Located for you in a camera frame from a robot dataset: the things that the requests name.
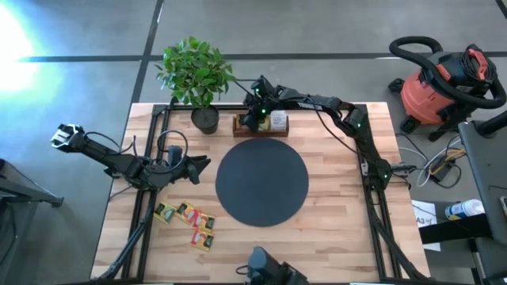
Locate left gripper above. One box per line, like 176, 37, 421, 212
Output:
151, 154, 212, 190

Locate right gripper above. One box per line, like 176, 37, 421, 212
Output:
241, 76, 284, 133

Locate brown wooden tea organizer box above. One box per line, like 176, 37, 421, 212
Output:
231, 112, 291, 139

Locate white Tazo tea packet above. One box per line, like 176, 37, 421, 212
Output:
269, 110, 288, 132

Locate mango orange tea bag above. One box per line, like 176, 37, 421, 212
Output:
175, 201, 197, 225
190, 228, 215, 252
193, 212, 216, 232

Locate round dark woven placemat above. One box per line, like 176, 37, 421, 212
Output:
215, 137, 311, 228

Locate green plant in black pot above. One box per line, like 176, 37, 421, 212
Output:
155, 36, 236, 135

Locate red and black shop vacuum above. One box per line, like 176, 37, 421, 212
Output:
387, 44, 498, 143

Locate black metal cart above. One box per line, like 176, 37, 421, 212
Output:
0, 158, 64, 285

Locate black power strip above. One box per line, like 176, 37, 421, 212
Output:
429, 159, 456, 184

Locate white paper sheet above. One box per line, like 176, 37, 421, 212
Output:
410, 199, 441, 253

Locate white and blue spray can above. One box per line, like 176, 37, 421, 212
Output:
444, 199, 486, 221

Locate black desk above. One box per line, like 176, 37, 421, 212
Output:
418, 120, 507, 285

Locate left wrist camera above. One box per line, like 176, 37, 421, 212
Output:
167, 144, 185, 165

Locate black aluminium table frame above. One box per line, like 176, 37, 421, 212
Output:
97, 94, 431, 285

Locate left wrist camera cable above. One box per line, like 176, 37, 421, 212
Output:
156, 129, 189, 175

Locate white floor cable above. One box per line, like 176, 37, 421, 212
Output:
415, 146, 451, 188

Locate yellow floor cable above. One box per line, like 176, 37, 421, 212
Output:
429, 146, 467, 175

